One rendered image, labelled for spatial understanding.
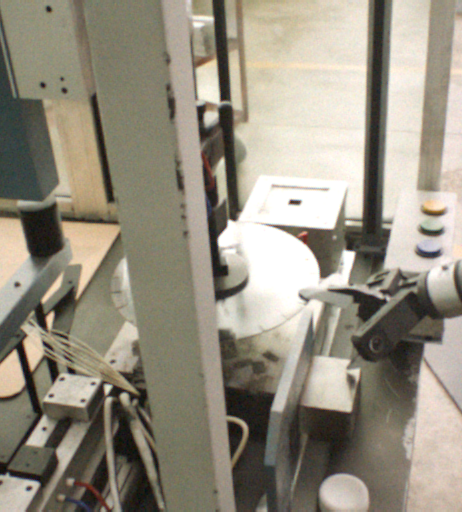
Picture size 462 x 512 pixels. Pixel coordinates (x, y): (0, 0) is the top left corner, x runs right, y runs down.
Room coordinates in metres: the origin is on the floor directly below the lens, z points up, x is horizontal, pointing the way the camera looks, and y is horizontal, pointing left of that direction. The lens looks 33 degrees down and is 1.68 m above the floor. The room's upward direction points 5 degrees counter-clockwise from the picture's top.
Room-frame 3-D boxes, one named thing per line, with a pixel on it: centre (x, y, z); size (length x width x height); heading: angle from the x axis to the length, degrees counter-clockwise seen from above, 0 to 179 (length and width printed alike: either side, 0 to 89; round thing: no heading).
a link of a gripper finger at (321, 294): (0.98, -0.15, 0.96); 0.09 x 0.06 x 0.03; 61
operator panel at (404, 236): (1.22, -0.35, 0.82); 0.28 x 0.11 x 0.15; 162
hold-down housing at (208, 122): (0.97, 0.03, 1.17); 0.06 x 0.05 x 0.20; 153
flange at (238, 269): (1.05, 0.03, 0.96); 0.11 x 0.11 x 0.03
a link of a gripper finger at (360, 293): (0.94, -0.18, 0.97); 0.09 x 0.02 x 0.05; 61
